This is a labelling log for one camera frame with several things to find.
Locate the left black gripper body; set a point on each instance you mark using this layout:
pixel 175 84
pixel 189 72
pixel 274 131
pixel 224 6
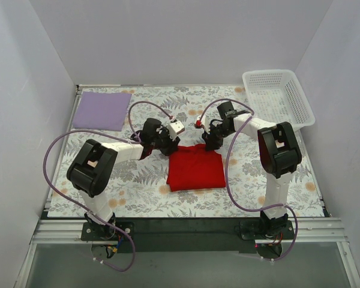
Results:
pixel 170 146

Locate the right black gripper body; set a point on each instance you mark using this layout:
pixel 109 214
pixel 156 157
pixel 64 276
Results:
pixel 213 141

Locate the red t shirt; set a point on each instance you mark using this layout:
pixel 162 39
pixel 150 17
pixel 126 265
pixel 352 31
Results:
pixel 195 168

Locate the white plastic basket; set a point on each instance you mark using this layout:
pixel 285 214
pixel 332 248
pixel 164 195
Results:
pixel 277 96

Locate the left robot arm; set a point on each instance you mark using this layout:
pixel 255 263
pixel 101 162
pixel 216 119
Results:
pixel 92 167

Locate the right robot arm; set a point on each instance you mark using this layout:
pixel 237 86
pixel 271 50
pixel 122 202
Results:
pixel 279 156

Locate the floral table cloth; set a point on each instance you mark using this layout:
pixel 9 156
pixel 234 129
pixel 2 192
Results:
pixel 139 189

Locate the folded purple t shirt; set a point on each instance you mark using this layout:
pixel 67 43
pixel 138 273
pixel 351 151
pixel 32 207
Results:
pixel 101 111

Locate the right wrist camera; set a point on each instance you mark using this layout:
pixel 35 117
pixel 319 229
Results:
pixel 202 122

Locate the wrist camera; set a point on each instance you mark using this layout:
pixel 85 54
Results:
pixel 202 122
pixel 175 128

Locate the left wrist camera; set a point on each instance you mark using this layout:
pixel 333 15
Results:
pixel 175 128

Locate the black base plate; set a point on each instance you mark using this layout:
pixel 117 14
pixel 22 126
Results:
pixel 244 235

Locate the aluminium frame rail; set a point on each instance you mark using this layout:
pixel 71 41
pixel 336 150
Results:
pixel 309 230

